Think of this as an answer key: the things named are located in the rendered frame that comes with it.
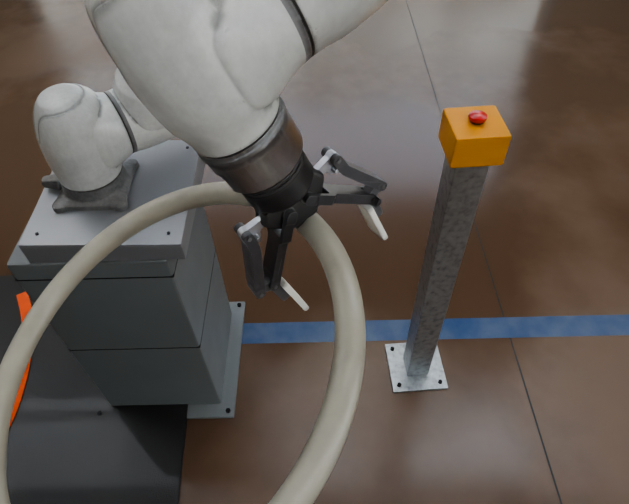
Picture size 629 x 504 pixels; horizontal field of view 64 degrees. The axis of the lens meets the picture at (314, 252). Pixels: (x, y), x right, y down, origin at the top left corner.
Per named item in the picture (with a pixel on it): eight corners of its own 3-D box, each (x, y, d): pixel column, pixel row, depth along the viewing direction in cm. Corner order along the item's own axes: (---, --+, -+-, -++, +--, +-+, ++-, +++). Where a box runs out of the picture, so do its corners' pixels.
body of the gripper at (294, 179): (278, 118, 52) (313, 175, 59) (215, 172, 52) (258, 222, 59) (318, 149, 47) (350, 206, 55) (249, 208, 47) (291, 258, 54)
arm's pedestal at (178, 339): (126, 305, 213) (46, 151, 153) (245, 302, 212) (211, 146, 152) (93, 421, 180) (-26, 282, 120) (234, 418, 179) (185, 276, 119)
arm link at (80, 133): (47, 164, 128) (6, 88, 110) (116, 137, 134) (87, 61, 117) (69, 202, 119) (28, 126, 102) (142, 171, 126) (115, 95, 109)
